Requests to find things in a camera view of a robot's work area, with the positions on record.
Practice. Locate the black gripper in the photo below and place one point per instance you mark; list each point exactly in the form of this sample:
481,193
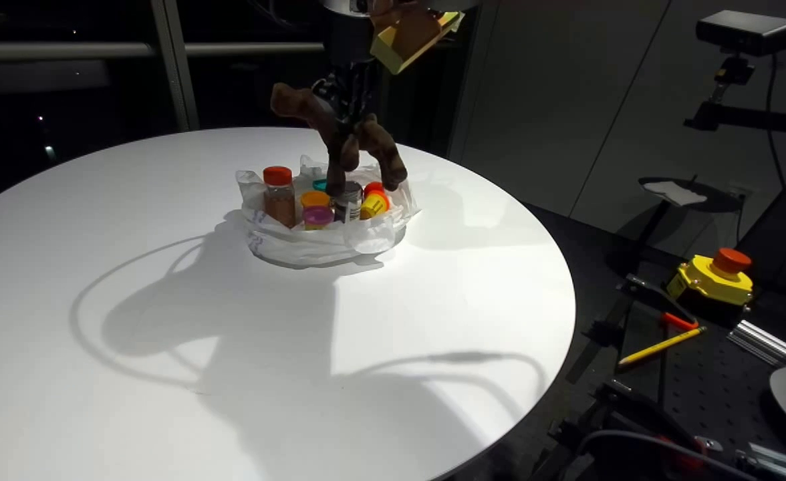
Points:
354,68

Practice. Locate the brown plush moose toy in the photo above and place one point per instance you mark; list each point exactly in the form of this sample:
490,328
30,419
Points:
344,140

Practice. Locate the white pill bottle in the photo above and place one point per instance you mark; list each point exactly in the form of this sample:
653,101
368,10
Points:
352,201

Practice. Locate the yellow tub with red-orange lid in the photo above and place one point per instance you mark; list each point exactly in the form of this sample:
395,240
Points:
376,201

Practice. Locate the spice jar with orange lid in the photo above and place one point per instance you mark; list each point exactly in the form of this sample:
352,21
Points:
280,196

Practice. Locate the yellow tub with orange-yellow lid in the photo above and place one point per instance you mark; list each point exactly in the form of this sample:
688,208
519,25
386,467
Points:
314,200

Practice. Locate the yellow tub with pink lid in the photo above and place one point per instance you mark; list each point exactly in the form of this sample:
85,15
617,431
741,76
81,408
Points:
318,219

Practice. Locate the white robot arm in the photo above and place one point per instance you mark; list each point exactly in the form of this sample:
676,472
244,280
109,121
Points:
360,10

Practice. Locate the white plastic bag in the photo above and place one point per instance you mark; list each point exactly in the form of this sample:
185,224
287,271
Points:
332,245

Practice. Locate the yellow and orange pencil tool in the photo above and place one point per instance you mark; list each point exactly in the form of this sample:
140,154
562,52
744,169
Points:
660,347

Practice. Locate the yellow emergency stop button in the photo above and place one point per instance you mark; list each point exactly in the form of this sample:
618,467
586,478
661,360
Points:
724,276

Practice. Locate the metal window rail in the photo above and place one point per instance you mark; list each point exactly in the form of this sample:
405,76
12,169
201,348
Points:
171,46

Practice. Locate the black camera on stand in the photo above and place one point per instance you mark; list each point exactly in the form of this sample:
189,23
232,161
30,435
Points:
740,37

